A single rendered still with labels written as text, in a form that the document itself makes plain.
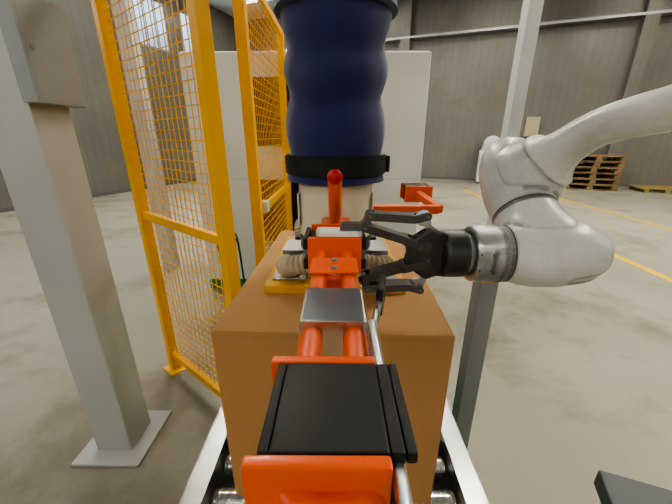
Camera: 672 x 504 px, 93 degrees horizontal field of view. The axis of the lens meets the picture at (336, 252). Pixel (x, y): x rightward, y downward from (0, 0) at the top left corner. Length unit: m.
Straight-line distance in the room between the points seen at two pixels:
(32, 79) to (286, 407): 1.29
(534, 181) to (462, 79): 11.24
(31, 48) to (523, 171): 1.34
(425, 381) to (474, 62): 11.50
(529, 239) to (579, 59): 11.67
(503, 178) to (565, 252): 0.16
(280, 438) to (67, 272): 1.38
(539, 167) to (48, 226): 1.45
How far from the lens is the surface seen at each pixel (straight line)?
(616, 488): 0.92
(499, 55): 11.92
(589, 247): 0.58
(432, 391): 0.62
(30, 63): 1.40
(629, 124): 0.59
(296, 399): 0.21
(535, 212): 0.58
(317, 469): 0.18
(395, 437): 0.20
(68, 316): 1.63
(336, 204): 0.52
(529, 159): 0.61
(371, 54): 0.69
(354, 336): 0.29
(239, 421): 0.69
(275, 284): 0.66
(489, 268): 0.52
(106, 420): 1.89
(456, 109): 11.73
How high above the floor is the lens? 1.38
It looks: 20 degrees down
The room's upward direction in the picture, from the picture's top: straight up
